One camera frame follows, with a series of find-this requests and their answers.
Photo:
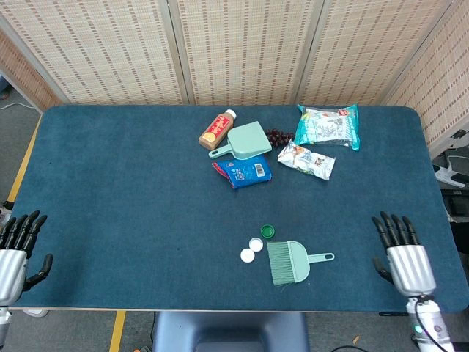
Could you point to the woven bamboo screen panel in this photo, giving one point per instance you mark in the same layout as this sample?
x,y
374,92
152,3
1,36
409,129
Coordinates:
x,y
22,77
443,84
245,51
366,51
102,51

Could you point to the white power strip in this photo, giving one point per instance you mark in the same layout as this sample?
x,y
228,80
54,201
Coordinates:
x,y
445,176

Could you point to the white table foot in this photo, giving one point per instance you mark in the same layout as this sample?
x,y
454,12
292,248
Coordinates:
x,y
36,312

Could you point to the white silver snack bag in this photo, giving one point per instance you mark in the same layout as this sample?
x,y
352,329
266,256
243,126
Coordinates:
x,y
304,159

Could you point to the blue snack packet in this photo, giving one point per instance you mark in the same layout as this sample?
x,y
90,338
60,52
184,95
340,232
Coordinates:
x,y
243,172

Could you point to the blue felt table mat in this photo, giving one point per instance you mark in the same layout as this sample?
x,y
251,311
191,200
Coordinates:
x,y
128,201

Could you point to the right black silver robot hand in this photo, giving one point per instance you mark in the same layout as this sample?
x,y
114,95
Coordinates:
x,y
410,267

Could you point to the white bottle cap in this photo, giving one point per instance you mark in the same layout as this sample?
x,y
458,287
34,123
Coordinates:
x,y
247,255
255,244

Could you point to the brown bottle with red label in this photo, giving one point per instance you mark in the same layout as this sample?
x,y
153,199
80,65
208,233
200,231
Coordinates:
x,y
216,130

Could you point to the black box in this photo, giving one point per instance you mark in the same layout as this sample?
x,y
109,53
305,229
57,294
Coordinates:
x,y
456,205

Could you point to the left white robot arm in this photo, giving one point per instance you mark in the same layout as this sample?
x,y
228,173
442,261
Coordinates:
x,y
3,322

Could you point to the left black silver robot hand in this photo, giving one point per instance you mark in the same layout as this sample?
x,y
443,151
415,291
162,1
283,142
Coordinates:
x,y
11,267

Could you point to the mint green dustpan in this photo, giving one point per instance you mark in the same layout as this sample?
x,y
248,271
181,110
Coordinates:
x,y
245,141

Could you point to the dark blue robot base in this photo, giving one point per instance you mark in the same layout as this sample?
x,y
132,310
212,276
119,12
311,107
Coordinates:
x,y
220,326

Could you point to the green bottle cap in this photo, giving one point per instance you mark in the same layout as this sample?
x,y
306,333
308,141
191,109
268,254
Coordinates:
x,y
267,230

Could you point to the dark red grape bunch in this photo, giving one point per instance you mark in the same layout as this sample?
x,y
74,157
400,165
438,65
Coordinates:
x,y
276,137

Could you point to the teal white snack bag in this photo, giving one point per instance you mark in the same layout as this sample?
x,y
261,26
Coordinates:
x,y
326,128

